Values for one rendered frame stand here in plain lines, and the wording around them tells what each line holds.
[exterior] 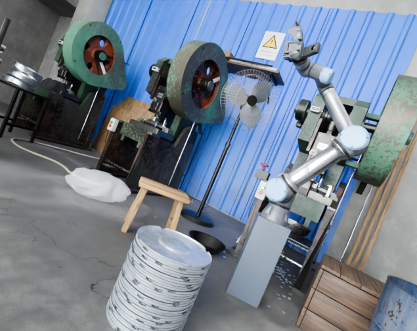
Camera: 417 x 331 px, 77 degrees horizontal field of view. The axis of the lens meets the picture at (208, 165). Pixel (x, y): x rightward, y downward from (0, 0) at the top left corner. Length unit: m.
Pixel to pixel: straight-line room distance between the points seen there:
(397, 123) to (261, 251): 1.16
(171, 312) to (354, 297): 0.95
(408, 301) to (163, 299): 0.78
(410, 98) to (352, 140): 0.84
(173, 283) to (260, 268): 0.70
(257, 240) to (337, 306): 0.49
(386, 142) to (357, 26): 2.36
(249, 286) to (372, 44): 3.25
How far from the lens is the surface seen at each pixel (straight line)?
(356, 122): 2.29
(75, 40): 3.86
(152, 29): 5.41
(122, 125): 3.11
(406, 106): 2.07
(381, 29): 4.08
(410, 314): 1.14
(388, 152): 2.04
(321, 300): 1.60
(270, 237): 1.47
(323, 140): 2.30
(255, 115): 2.68
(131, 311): 0.99
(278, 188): 1.33
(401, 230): 3.53
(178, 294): 0.94
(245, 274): 1.52
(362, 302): 1.60
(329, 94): 1.59
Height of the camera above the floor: 0.63
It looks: 2 degrees down
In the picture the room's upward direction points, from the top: 23 degrees clockwise
